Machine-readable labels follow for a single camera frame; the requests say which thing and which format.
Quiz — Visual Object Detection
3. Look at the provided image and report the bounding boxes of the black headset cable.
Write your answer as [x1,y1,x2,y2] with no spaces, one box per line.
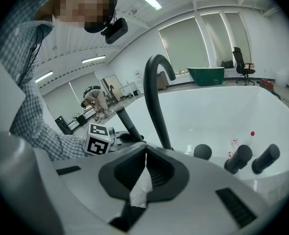
[16,24,46,84]

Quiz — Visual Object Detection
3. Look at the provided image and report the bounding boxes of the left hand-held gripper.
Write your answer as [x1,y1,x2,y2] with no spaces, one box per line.
[85,122,145,157]

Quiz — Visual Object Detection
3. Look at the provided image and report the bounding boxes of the standing mirror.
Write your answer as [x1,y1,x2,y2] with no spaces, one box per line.
[100,74,124,103]

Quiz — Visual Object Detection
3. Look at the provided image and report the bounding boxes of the person's checked shirt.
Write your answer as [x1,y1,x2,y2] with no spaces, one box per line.
[0,0,90,162]

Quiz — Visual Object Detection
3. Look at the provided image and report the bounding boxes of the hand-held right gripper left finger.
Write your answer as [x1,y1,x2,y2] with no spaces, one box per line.
[33,144,147,235]

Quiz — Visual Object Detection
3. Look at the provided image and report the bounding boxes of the red equipment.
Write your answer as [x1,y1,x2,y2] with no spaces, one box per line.
[261,78,275,91]

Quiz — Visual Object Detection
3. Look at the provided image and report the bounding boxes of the black cylindrical faucet handle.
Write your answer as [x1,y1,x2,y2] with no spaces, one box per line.
[223,144,253,175]
[251,143,281,175]

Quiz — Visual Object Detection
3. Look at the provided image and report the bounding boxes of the person's head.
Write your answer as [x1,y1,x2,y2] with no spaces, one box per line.
[34,0,118,34]

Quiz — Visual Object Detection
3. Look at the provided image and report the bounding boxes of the white bathtub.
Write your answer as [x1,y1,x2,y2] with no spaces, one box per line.
[114,85,289,207]

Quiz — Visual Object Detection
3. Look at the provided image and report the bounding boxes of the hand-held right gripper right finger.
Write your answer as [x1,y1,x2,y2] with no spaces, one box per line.
[124,144,267,235]

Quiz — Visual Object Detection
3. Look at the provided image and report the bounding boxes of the black round faucet knob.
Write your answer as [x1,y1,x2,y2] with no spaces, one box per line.
[194,143,213,161]

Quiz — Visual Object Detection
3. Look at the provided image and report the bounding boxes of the wooden cabinet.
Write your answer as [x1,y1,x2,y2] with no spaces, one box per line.
[156,70,171,91]

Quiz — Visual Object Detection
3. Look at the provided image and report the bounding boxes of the grey window blind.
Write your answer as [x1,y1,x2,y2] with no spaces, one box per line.
[158,17,210,70]
[224,12,252,64]
[201,13,234,68]

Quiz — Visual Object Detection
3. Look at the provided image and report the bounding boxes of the white cabinet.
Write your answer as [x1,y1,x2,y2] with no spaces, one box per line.
[119,82,139,98]

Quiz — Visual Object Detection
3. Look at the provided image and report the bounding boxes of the green bathtub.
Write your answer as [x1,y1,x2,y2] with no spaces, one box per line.
[186,67,225,87]

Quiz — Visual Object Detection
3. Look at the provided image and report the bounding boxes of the black head-worn camera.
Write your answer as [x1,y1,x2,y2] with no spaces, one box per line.
[100,17,129,45]

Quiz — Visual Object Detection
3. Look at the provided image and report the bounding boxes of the black office chair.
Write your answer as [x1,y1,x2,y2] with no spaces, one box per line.
[232,47,256,86]

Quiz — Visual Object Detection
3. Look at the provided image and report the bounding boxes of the person's left forearm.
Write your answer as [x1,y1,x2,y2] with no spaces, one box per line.
[9,82,90,162]

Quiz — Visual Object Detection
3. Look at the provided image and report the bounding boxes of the black case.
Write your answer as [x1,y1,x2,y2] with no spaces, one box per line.
[54,116,74,135]

